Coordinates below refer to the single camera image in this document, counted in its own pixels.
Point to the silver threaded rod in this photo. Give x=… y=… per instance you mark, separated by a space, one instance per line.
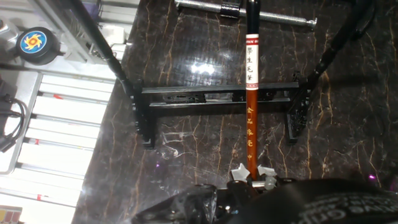
x=280 y=17

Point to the Rubik's cube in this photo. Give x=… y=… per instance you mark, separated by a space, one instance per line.
x=11 y=214

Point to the dark marble pattern mat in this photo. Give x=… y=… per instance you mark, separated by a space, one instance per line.
x=192 y=161

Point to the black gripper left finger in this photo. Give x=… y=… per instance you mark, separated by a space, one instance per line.
x=240 y=173

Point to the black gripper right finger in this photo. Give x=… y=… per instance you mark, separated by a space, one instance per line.
x=266 y=174

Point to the black puck sun logo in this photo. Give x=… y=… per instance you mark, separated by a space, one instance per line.
x=35 y=43

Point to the black pen rack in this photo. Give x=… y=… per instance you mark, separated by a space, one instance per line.
x=217 y=95

